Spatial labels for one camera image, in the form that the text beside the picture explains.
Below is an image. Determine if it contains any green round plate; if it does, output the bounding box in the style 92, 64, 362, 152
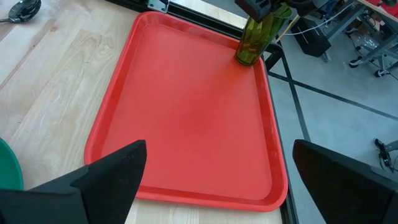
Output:
0, 138, 25, 191

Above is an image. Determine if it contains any white cable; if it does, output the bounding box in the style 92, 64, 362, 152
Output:
283, 1, 357, 37

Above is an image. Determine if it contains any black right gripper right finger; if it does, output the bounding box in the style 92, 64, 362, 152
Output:
292, 139, 398, 224

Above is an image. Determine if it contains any black device with cable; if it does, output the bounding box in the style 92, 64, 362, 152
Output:
373, 138, 398, 174

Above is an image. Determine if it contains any silver mounting bracket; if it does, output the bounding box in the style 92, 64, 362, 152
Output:
147, 0, 170, 14

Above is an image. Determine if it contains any green translucent plastic cup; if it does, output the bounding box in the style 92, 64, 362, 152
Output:
234, 2, 293, 67

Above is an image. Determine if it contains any red plastic tray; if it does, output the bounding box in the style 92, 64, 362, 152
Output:
83, 11, 289, 213

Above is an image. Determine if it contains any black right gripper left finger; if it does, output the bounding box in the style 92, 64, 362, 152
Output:
0, 139, 147, 224

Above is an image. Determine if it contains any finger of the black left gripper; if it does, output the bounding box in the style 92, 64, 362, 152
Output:
234, 0, 280, 23
281, 0, 327, 17

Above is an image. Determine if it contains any black box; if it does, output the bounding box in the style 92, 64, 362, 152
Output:
290, 16, 333, 58

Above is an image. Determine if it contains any dark spoon with blue handle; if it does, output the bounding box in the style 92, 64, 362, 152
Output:
0, 0, 42, 24

